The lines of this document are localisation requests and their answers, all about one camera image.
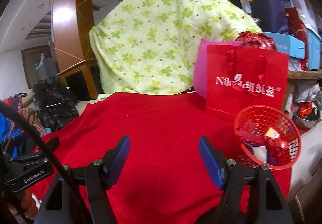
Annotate green clover quilt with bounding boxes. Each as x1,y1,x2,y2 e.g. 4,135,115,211
89,0,261,95

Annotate black cable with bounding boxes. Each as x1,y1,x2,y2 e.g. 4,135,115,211
0,100,94,224

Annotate navy backpack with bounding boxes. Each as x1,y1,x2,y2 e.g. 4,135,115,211
248,0,289,34

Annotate orange white medicine box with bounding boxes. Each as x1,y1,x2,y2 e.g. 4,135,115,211
264,128,280,139

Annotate black puffer jacket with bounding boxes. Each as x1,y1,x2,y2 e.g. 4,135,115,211
32,76,79,132

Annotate magenta pillow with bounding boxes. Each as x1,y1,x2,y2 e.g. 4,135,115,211
193,40,242,99

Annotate metal bowl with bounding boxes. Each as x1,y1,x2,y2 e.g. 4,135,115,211
292,101,321,130

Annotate red fleece blanket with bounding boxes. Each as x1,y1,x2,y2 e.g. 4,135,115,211
43,93,241,223

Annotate light blue box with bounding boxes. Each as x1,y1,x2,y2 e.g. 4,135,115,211
264,32,305,59

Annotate wooden cabinet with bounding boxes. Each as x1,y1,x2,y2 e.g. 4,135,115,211
57,58,104,101

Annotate blue garment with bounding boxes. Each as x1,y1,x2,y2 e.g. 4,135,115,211
1,114,21,158

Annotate striped brown scarf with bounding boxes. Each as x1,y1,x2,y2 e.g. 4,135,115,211
8,107,47,137

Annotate red plastic mesh basket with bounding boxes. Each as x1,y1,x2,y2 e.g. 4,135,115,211
234,105,301,171

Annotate red paper gift bag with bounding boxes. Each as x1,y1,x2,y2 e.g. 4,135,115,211
205,45,289,122

